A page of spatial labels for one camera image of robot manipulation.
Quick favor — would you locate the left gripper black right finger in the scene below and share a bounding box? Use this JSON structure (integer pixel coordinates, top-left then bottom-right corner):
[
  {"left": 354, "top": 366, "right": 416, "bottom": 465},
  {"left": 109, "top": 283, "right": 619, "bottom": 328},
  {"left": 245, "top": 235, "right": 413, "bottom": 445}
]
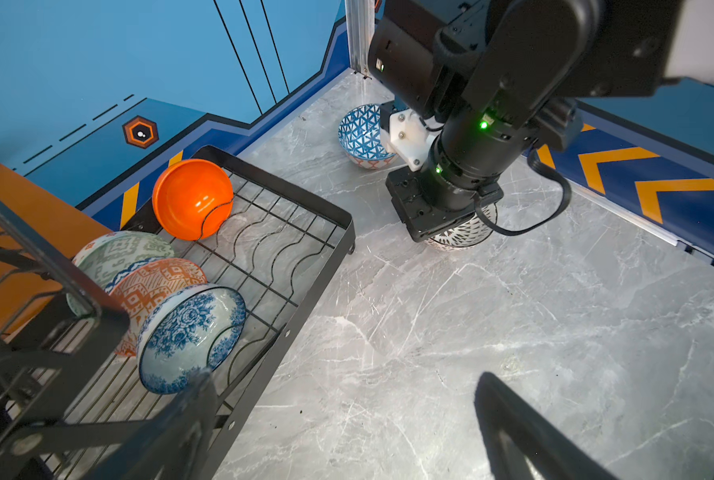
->
[{"left": 474, "top": 372, "right": 614, "bottom": 479}]

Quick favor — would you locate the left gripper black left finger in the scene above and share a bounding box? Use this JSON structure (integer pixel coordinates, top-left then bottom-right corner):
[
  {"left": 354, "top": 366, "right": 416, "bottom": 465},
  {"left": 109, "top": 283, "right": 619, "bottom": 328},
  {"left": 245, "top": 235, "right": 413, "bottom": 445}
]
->
[{"left": 85, "top": 368, "right": 218, "bottom": 479}]

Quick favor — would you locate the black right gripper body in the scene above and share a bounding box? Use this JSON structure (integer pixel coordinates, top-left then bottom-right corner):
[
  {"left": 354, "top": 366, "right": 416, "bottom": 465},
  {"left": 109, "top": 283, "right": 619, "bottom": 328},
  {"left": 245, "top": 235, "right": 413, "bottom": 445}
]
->
[{"left": 386, "top": 164, "right": 504, "bottom": 242}]

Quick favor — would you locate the white lattice patterned bowl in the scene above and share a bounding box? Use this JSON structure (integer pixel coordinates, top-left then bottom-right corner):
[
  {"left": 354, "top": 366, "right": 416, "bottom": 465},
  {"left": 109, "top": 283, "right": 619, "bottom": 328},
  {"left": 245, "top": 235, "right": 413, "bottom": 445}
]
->
[{"left": 426, "top": 214, "right": 494, "bottom": 252}]

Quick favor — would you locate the red patterned ceramic bowl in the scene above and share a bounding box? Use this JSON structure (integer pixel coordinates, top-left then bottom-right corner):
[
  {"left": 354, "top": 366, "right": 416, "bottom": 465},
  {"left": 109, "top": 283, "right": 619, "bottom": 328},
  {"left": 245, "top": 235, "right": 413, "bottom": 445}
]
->
[{"left": 105, "top": 257, "right": 207, "bottom": 357}]

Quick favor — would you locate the green patterned ceramic bowl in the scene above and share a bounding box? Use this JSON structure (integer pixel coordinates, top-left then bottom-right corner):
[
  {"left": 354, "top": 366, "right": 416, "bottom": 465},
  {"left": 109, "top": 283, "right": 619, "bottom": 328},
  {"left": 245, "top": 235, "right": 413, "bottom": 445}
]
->
[{"left": 72, "top": 231, "right": 176, "bottom": 293}]

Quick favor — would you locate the orange plastic bowl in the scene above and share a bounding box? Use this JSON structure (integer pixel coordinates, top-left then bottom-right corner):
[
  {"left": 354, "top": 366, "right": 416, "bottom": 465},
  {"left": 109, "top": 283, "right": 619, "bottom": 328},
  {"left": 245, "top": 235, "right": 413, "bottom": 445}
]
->
[{"left": 152, "top": 159, "right": 234, "bottom": 241}]

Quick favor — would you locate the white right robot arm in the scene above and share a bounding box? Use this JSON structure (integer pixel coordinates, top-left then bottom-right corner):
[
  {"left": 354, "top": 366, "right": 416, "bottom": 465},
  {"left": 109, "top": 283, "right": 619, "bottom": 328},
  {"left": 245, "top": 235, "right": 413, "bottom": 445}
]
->
[{"left": 368, "top": 0, "right": 714, "bottom": 242}]

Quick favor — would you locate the dark blue patterned bowl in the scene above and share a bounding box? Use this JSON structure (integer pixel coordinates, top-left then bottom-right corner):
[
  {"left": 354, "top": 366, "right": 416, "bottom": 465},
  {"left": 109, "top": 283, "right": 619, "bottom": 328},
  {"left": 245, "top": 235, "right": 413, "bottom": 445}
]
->
[{"left": 338, "top": 103, "right": 395, "bottom": 170}]

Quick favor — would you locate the black wire dish rack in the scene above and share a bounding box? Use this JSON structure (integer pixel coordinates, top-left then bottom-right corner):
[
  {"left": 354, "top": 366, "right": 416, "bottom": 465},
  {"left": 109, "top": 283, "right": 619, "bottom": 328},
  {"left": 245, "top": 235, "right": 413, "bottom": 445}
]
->
[{"left": 0, "top": 147, "right": 355, "bottom": 479}]

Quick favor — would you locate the aluminium corner post right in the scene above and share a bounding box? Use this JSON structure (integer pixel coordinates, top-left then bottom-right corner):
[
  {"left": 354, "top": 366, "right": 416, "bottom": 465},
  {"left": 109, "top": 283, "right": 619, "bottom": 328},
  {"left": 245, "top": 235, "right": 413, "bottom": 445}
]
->
[{"left": 345, "top": 0, "right": 376, "bottom": 76}]

